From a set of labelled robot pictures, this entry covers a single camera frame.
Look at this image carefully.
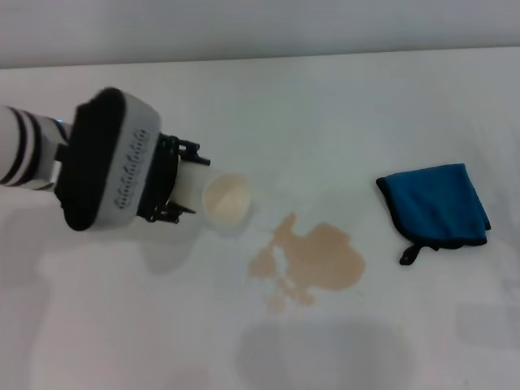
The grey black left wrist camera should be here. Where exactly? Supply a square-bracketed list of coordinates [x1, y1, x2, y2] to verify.
[54, 86, 163, 232]

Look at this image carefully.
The brown water stain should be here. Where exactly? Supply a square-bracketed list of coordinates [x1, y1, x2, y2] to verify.
[247, 213, 367, 314]

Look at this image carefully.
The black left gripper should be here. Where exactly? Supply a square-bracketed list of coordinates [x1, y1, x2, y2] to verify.
[136, 133, 212, 225]

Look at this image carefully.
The white paper cup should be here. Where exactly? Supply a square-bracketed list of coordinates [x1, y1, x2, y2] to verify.
[169, 160, 254, 236]

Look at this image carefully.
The blue rag with black edging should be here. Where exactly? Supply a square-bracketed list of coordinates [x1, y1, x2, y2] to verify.
[375, 162, 492, 267]

